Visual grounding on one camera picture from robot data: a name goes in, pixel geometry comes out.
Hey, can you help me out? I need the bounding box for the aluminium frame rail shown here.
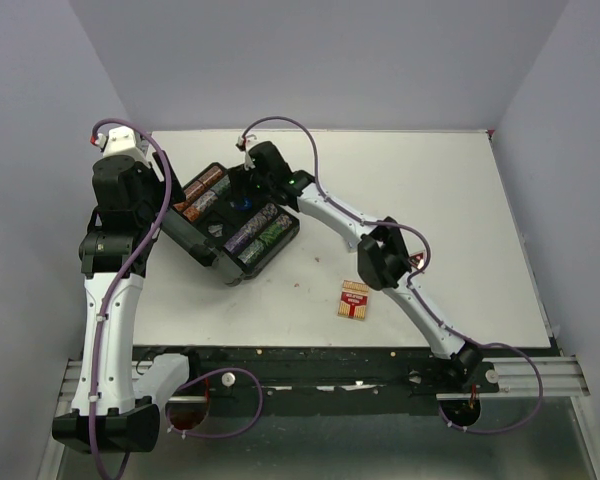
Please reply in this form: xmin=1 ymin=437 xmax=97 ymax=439
xmin=492 ymin=357 xmax=590 ymax=398

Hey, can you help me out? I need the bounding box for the red playing card deck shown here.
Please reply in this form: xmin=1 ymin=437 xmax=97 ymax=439
xmin=337 ymin=280 xmax=370 ymax=320

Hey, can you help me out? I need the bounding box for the blue green poker chip stack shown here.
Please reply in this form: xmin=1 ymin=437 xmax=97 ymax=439
xmin=210 ymin=175 xmax=230 ymax=197

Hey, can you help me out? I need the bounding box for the black mounting rail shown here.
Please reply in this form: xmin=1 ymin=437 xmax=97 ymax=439
xmin=132 ymin=346 xmax=499 ymax=418

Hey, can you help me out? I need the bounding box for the purple chip row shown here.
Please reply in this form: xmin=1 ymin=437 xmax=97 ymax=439
xmin=224 ymin=203 xmax=278 ymax=254

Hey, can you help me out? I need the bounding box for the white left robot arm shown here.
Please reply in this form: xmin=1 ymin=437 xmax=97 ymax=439
xmin=52 ymin=150 xmax=202 ymax=453

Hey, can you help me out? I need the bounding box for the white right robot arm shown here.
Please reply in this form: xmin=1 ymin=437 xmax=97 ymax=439
xmin=230 ymin=135 xmax=483 ymax=392

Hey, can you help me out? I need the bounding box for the black poker chip case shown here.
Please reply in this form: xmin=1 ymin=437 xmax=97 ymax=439
xmin=162 ymin=162 xmax=300 ymax=286

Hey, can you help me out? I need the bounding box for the brown white poker chip stack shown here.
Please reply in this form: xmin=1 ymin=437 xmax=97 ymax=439
xmin=183 ymin=190 xmax=218 ymax=222

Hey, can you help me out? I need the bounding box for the red triangular plaque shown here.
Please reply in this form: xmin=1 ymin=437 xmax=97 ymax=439
xmin=409 ymin=250 xmax=427 ymax=271

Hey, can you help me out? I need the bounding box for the green blue chip row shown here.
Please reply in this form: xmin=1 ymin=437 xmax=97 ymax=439
xmin=238 ymin=214 xmax=292 ymax=265

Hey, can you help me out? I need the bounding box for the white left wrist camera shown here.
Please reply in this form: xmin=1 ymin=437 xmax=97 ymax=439
xmin=96 ymin=126 xmax=148 ymax=165

